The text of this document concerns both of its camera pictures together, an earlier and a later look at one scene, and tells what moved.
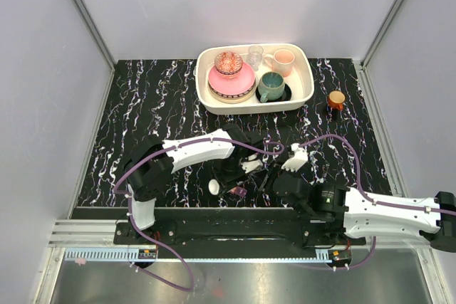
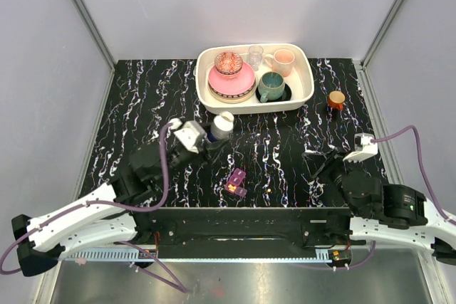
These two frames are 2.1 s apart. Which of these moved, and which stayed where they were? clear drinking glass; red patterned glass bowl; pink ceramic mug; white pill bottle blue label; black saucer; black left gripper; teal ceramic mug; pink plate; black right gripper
Moved: black left gripper; white pill bottle blue label; black right gripper
Stayed: pink plate; black saucer; red patterned glass bowl; teal ceramic mug; clear drinking glass; pink ceramic mug
